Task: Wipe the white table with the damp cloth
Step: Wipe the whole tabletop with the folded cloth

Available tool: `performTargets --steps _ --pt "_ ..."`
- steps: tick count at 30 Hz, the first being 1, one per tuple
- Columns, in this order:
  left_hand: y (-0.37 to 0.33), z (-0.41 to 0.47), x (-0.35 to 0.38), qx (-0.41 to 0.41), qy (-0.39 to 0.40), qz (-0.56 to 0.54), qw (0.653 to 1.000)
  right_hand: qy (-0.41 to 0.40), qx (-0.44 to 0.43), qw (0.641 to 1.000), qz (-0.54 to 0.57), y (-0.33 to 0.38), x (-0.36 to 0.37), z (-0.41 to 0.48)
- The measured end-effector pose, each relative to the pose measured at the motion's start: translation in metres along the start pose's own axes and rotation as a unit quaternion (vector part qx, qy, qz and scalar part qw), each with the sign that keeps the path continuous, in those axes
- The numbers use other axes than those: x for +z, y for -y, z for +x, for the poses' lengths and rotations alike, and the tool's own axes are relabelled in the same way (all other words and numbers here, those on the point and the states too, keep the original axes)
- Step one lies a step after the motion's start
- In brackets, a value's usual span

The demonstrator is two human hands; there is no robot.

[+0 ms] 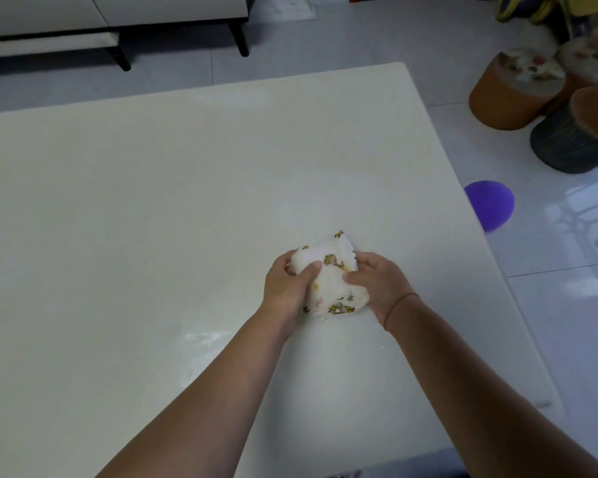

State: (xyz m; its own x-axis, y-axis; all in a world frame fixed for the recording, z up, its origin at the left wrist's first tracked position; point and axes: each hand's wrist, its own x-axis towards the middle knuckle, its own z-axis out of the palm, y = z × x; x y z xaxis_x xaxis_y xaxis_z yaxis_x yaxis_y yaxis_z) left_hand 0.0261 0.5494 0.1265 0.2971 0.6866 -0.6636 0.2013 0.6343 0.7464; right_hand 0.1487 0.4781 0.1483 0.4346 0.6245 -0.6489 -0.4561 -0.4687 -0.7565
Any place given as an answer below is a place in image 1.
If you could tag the orange stool patterned top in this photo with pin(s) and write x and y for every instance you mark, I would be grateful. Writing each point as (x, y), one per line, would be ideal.
(588, 54)
(503, 104)

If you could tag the white cabinet black legs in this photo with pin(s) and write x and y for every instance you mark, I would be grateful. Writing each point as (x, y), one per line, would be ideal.
(154, 7)

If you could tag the person's right hand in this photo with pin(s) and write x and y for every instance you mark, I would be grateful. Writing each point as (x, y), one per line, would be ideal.
(383, 288)

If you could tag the person's left forearm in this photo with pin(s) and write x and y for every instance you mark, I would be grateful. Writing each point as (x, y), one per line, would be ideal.
(204, 408)

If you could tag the white patterned cleaning cloth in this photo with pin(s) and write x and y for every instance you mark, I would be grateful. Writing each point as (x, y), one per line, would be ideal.
(334, 288)

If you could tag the dark ribbed stool orange top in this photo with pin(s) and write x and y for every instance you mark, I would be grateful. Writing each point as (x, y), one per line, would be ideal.
(563, 144)

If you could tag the person's right forearm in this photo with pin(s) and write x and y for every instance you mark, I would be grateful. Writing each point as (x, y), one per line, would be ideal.
(468, 403)

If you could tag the white table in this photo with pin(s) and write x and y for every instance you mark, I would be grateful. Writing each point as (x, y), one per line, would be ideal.
(129, 194)

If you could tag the yellow and blue toy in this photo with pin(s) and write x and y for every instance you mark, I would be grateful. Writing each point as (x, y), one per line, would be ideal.
(578, 2)

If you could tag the purple rounded object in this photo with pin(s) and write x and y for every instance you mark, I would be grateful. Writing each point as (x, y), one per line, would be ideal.
(493, 204)

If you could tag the person's left hand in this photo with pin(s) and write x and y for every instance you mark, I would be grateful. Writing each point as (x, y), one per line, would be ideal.
(284, 288)

